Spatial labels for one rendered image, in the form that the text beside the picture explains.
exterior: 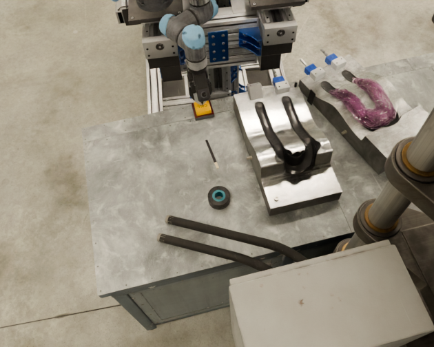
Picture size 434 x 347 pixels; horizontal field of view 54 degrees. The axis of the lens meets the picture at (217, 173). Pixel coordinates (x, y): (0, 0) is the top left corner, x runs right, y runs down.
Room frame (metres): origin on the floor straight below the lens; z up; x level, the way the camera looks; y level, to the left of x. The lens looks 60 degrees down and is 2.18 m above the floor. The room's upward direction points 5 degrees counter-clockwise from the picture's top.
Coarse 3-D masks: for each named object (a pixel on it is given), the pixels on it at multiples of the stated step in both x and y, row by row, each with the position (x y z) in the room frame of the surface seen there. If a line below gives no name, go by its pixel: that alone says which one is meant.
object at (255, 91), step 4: (248, 84) 1.18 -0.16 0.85; (252, 84) 1.12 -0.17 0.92; (256, 84) 1.11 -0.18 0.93; (260, 84) 1.10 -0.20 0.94; (248, 88) 1.10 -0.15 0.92; (252, 88) 1.09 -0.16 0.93; (256, 88) 1.09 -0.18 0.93; (260, 88) 1.09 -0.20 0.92; (248, 92) 1.10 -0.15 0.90; (252, 92) 1.08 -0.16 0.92; (256, 92) 1.08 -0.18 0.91; (260, 92) 1.08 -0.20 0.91; (252, 96) 1.07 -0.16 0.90; (256, 96) 1.07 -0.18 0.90; (260, 96) 1.07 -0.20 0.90
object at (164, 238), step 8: (160, 240) 0.54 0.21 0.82; (168, 240) 0.54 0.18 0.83; (176, 240) 0.53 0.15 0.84; (184, 240) 0.53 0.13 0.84; (184, 248) 0.51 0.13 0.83; (192, 248) 0.50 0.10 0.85; (200, 248) 0.49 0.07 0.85; (208, 248) 0.49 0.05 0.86; (216, 248) 0.48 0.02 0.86; (216, 256) 0.46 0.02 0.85; (224, 256) 0.45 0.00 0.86
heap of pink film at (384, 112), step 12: (360, 84) 1.09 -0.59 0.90; (372, 84) 1.07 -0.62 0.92; (336, 96) 1.05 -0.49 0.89; (348, 96) 1.02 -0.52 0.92; (372, 96) 1.03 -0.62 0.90; (384, 96) 1.02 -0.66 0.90; (348, 108) 0.98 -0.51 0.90; (360, 108) 0.97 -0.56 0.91; (384, 108) 0.96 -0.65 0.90; (360, 120) 0.93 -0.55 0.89; (372, 120) 0.91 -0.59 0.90; (384, 120) 0.91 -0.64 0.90
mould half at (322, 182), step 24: (240, 96) 1.09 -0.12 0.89; (264, 96) 1.08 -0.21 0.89; (240, 120) 0.99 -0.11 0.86; (288, 120) 0.96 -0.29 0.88; (312, 120) 0.95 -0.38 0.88; (264, 144) 0.84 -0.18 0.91; (288, 144) 0.82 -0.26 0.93; (264, 168) 0.73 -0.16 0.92; (312, 168) 0.75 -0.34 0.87; (264, 192) 0.68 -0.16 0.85; (288, 192) 0.67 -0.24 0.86; (312, 192) 0.66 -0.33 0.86; (336, 192) 0.65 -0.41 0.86
